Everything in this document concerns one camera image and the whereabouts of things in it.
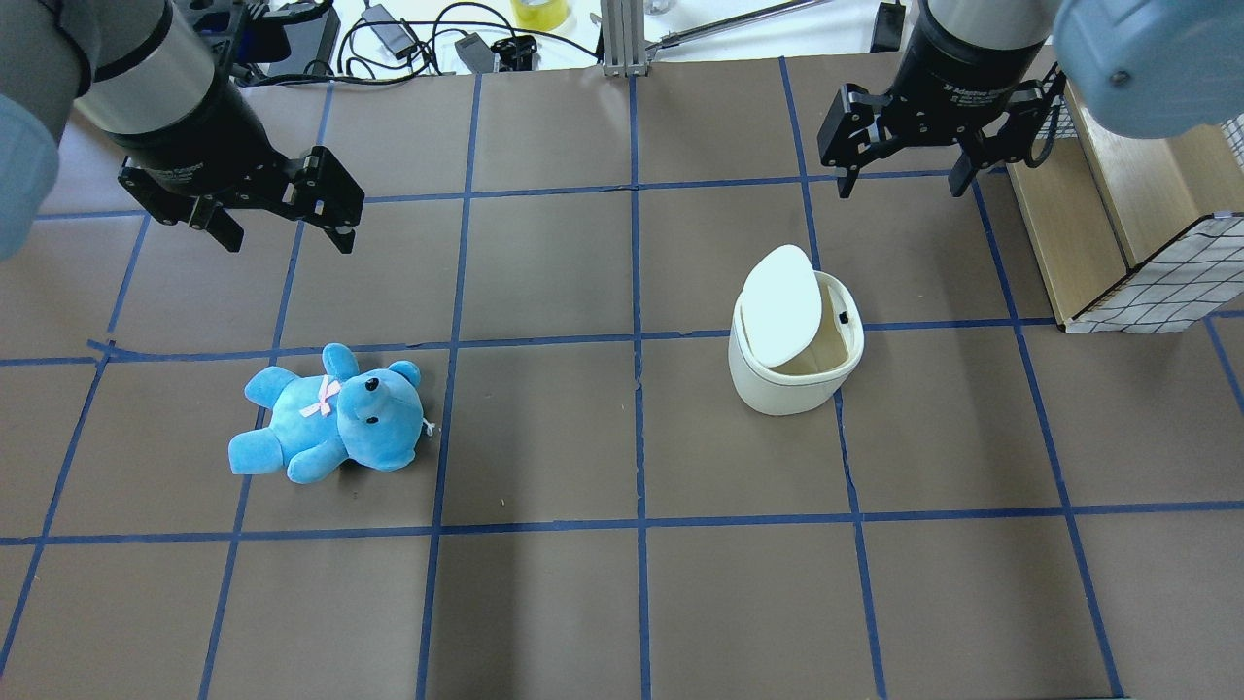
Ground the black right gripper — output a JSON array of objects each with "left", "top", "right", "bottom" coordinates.
[{"left": 816, "top": 29, "right": 1054, "bottom": 199}]

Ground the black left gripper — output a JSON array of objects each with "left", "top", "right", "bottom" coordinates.
[{"left": 104, "top": 77, "right": 364, "bottom": 256}]

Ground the aluminium frame post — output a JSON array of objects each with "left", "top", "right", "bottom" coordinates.
[{"left": 600, "top": 1, "right": 651, "bottom": 77}]

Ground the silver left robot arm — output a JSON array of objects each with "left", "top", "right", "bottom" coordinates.
[{"left": 1, "top": 1, "right": 364, "bottom": 259}]

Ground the yellow tape roll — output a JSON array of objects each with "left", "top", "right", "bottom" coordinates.
[{"left": 510, "top": 0, "right": 571, "bottom": 32}]

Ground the white trash can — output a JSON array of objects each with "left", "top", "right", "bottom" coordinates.
[{"left": 728, "top": 244, "right": 865, "bottom": 417}]

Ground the blue teddy bear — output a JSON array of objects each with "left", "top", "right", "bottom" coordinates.
[{"left": 226, "top": 344, "right": 435, "bottom": 484}]

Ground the black power adapter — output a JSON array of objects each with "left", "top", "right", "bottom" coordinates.
[{"left": 361, "top": 4, "right": 419, "bottom": 58}]

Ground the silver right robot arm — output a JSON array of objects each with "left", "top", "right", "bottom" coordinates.
[{"left": 817, "top": 1, "right": 1243, "bottom": 198}]

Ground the wire basket with cardboard box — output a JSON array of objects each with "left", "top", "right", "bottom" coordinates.
[{"left": 1009, "top": 88, "right": 1243, "bottom": 334}]

